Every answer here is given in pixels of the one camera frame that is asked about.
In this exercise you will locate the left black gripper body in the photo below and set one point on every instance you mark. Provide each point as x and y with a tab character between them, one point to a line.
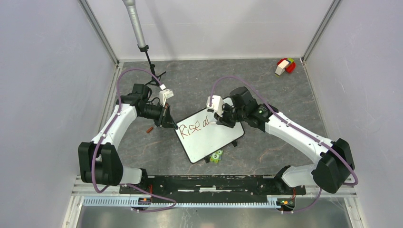
153	112

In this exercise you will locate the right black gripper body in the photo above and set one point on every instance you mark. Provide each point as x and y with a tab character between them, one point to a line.
231	115

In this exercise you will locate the white whiteboard black frame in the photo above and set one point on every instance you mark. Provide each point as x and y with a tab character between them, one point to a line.
199	139

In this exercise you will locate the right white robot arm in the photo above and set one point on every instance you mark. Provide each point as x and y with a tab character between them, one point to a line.
332	161

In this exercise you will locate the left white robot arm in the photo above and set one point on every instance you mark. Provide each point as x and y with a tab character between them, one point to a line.
99	161

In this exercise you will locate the green owl number block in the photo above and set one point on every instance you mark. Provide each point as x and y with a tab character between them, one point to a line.
216	156

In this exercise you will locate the red and white toy blocks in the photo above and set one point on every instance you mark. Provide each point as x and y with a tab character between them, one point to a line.
285	65

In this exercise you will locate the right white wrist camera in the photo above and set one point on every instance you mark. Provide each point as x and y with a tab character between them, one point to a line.
215	105

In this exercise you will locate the slotted cable duct rail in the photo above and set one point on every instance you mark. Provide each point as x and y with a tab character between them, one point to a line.
139	203

